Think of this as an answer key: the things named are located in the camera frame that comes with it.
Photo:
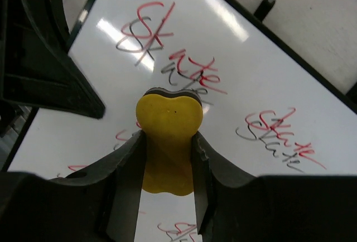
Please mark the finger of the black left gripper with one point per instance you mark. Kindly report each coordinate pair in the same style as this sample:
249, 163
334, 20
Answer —
36, 69

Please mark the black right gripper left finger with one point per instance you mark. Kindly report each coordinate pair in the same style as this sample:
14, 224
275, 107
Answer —
97, 203

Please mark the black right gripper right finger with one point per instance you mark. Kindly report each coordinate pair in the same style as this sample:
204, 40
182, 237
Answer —
232, 205

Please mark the white dry-erase whiteboard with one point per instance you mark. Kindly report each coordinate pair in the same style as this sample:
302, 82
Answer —
208, 130

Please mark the yellow bone-shaped eraser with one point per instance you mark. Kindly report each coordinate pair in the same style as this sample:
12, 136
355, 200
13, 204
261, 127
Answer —
169, 120

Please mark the folding metal easel stand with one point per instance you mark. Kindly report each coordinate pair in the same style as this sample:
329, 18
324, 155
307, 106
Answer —
263, 9

